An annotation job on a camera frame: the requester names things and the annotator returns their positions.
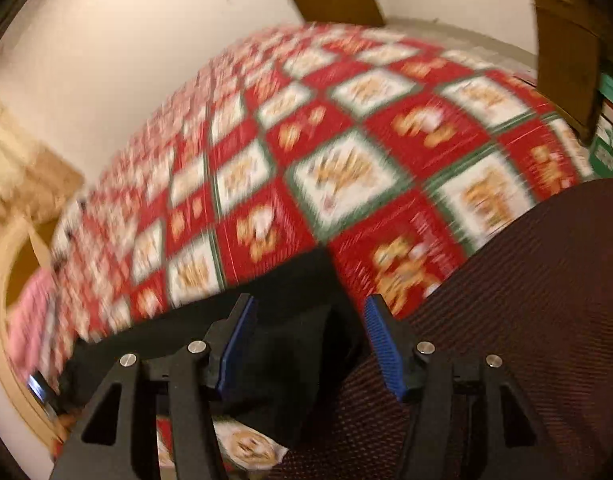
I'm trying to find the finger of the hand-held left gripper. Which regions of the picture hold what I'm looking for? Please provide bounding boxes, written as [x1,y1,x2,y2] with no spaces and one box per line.
[27,371,52,406]

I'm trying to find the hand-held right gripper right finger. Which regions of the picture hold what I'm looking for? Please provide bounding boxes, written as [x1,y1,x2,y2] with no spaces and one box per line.
[364,294,567,480]

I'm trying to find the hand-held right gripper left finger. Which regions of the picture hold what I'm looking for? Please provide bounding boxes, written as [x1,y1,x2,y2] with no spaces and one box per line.
[50,294,260,480]

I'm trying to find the black pants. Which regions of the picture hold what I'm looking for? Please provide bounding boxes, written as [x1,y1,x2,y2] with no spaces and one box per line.
[59,247,382,448]

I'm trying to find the pink folded blanket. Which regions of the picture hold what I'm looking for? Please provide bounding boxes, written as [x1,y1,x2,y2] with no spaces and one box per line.
[6,267,57,381]

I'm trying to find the dark maroon patterned cloth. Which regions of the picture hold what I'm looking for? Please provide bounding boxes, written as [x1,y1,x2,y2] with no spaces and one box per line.
[266,177,613,480]

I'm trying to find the beige floral curtain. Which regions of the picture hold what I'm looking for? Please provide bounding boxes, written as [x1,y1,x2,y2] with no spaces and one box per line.
[0,85,84,221]

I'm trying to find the red checkered printed bedspread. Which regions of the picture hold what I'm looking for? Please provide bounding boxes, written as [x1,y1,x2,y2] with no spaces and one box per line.
[16,22,600,473]

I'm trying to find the green white box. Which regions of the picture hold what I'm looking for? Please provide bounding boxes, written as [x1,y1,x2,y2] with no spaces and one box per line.
[588,116,613,179]

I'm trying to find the brown wooden cabinet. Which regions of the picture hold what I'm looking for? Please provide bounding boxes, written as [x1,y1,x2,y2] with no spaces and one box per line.
[519,0,613,146]

